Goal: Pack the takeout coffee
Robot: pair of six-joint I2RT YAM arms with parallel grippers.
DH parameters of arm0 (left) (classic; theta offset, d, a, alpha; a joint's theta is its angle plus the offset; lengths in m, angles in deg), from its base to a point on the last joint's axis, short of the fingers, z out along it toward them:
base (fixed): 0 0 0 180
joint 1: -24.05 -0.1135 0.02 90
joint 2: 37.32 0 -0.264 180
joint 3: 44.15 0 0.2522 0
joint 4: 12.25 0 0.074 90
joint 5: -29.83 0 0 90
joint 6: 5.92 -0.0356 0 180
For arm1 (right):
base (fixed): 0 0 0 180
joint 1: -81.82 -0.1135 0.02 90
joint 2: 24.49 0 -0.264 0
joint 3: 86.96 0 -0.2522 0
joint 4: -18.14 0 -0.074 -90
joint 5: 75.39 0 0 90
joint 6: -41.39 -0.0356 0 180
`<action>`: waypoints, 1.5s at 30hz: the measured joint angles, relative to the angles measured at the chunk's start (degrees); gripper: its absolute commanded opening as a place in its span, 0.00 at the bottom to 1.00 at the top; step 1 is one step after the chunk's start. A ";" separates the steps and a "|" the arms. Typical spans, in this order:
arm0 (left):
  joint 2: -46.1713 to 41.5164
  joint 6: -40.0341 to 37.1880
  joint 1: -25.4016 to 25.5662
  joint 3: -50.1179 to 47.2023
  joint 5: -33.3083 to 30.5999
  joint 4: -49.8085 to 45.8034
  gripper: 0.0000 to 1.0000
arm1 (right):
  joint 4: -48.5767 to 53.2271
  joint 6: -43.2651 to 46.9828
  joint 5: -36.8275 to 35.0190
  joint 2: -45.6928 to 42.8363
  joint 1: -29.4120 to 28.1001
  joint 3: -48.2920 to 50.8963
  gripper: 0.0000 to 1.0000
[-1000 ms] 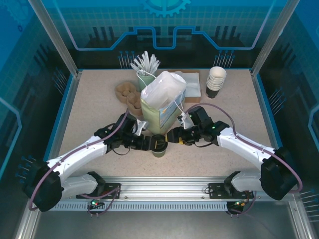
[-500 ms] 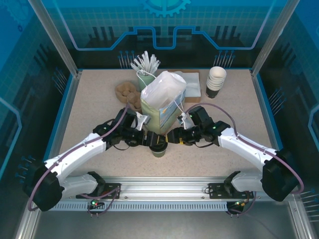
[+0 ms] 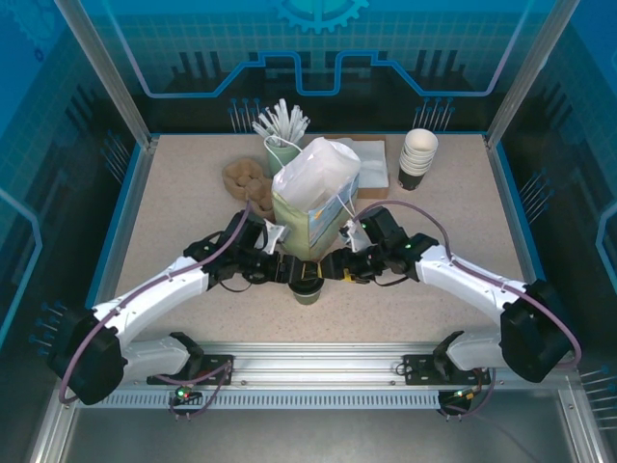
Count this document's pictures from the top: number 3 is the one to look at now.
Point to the black plastic cup lid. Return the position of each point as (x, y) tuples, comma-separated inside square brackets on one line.
[(306, 287)]

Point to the green paper takeout bag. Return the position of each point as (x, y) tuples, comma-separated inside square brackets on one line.
[(299, 226)]

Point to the brown pulp cup carrier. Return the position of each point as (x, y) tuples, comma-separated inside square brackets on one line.
[(241, 171)]

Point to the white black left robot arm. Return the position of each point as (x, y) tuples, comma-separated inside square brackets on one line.
[(144, 294)]

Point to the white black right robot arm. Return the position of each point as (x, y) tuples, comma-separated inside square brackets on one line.
[(463, 280)]

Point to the stack of black cup lids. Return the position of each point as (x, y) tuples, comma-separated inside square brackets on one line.
[(258, 281)]

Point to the white paper napkin stack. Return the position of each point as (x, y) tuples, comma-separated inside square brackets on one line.
[(373, 164)]

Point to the mint green straw holder cup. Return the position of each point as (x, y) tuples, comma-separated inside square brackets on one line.
[(282, 158)]

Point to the wrapped white utensils bundle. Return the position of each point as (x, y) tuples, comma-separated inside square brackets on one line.
[(262, 131)]

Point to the white wrapped straw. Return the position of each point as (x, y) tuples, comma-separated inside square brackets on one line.
[(281, 116), (268, 123), (294, 120), (303, 126)]

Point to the blue table edge strip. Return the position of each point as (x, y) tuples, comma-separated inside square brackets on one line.
[(119, 217), (518, 202)]

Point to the small LED connector board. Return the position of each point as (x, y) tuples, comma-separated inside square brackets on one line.
[(465, 394), (185, 393)]

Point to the grey metal sheet panel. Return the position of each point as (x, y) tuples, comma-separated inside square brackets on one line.
[(313, 439)]

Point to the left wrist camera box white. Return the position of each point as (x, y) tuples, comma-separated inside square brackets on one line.
[(275, 236)]

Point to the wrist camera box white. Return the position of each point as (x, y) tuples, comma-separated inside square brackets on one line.
[(351, 236), (275, 236)]

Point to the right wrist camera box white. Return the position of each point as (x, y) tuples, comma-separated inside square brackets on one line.
[(351, 236)]

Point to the aluminium mounting rail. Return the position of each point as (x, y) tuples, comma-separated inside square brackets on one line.
[(313, 362)]

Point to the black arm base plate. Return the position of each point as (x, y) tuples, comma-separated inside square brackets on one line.
[(419, 371), (219, 376)]

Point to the aluminium frame post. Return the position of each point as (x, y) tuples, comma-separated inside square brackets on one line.
[(526, 72), (108, 72)]

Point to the aluminium lower frame bar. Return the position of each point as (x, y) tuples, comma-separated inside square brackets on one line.
[(48, 434), (578, 434)]

